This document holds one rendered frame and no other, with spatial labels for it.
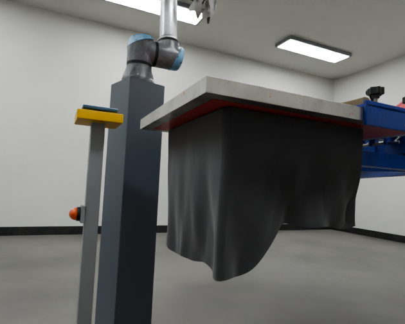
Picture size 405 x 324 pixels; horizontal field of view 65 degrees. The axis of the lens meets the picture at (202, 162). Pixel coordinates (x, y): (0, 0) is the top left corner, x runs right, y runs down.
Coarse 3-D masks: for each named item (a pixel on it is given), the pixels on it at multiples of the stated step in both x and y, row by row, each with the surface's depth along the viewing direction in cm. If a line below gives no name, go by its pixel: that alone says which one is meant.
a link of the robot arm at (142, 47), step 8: (128, 40) 148; (136, 40) 144; (144, 40) 145; (152, 40) 149; (128, 48) 146; (136, 48) 144; (144, 48) 145; (152, 48) 146; (128, 56) 146; (136, 56) 144; (144, 56) 145; (152, 56) 147; (152, 64) 151
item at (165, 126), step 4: (172, 120) 101; (176, 120) 101; (180, 120) 101; (184, 120) 100; (188, 120) 100; (164, 124) 109; (168, 124) 108; (172, 124) 108; (176, 124) 108; (180, 124) 107; (156, 128) 117; (160, 128) 117; (164, 128) 116; (168, 128) 116; (172, 128) 116
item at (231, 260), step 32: (256, 128) 82; (288, 128) 86; (320, 128) 91; (352, 128) 96; (256, 160) 82; (288, 160) 86; (320, 160) 91; (352, 160) 96; (256, 192) 82; (288, 192) 87; (320, 192) 91; (352, 192) 98; (256, 224) 82; (320, 224) 90; (352, 224) 98; (256, 256) 82
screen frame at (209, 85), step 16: (208, 80) 69; (224, 80) 71; (176, 96) 86; (192, 96) 75; (208, 96) 72; (224, 96) 71; (240, 96) 72; (256, 96) 74; (272, 96) 76; (288, 96) 78; (304, 96) 80; (160, 112) 99; (176, 112) 90; (304, 112) 83; (320, 112) 82; (336, 112) 85; (352, 112) 87; (144, 128) 119
